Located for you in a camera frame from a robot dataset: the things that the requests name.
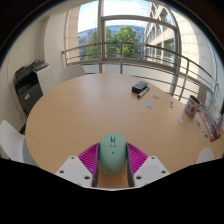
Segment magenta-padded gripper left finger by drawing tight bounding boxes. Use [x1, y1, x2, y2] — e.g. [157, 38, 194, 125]
[54, 142, 101, 189]

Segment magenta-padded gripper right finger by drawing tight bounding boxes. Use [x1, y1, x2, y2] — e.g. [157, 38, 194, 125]
[125, 142, 171, 188]

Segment pale green computer mouse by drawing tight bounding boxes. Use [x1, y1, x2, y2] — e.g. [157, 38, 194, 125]
[97, 132, 128, 176]

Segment white plastic chair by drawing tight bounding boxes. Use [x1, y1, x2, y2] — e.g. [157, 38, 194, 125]
[58, 63, 87, 85]
[0, 119, 38, 167]
[196, 84, 213, 108]

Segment blue whiteboard marker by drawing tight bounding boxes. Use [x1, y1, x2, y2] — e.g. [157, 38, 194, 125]
[136, 86, 151, 100]

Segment black whiteboard eraser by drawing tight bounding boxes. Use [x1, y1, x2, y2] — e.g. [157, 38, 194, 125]
[131, 80, 149, 94]

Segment black and white office printer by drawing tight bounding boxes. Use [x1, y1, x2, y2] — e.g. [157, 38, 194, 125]
[12, 58, 56, 116]

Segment metal balcony railing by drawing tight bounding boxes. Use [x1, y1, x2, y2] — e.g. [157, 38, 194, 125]
[61, 41, 220, 108]

